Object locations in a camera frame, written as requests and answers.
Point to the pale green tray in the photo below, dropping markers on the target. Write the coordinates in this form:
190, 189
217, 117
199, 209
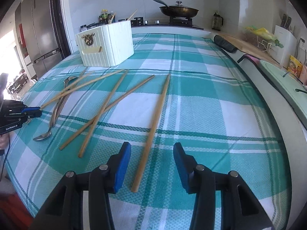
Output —
280, 83

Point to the teal checked tablecloth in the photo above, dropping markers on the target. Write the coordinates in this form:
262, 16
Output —
191, 115

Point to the yellow snack packet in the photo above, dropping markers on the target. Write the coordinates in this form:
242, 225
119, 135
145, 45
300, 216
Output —
294, 66

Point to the wooden cutting board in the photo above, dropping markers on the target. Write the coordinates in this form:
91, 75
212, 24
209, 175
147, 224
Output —
244, 44

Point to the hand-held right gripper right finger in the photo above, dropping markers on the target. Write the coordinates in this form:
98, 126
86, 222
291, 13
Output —
181, 165

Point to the dark lidded jug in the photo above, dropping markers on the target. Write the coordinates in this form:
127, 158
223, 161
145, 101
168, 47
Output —
217, 21

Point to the steel refrigerator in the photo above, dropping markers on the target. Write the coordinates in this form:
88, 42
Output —
40, 28

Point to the white ribbed utensil holder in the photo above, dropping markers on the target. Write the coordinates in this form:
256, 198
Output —
115, 45

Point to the black gas stove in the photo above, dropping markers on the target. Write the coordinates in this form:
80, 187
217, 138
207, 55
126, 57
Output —
158, 22

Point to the dark sauce bottles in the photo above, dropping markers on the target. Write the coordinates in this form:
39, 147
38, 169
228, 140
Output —
105, 16

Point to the glass wok lid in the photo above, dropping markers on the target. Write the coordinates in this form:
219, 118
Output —
178, 5

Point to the metal spoon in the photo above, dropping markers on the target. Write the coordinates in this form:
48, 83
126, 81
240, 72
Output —
43, 136
71, 78

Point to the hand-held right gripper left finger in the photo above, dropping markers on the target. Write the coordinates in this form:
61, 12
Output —
123, 163

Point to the white knife block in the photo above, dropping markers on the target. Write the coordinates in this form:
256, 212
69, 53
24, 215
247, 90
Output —
285, 43

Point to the black wok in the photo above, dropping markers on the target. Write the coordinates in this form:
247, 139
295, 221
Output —
179, 12

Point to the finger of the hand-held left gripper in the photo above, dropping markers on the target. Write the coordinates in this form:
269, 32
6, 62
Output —
30, 109
32, 115

